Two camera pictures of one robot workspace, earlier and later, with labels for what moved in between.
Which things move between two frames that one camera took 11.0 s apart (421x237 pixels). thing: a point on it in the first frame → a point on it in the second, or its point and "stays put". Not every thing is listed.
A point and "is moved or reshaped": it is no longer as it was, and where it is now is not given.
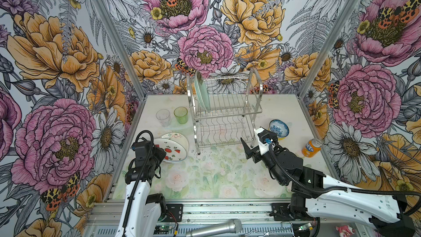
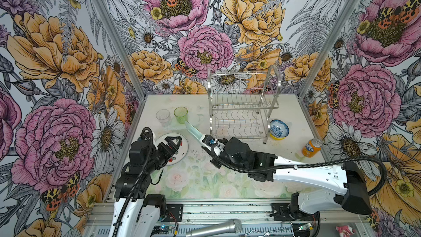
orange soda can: (312, 148) stays put
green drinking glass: (181, 113) stays put
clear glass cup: (164, 116) stays put
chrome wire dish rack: (235, 102) is moved or reshaped
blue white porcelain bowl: (279, 128) stays put
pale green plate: (202, 91) → (193, 130)
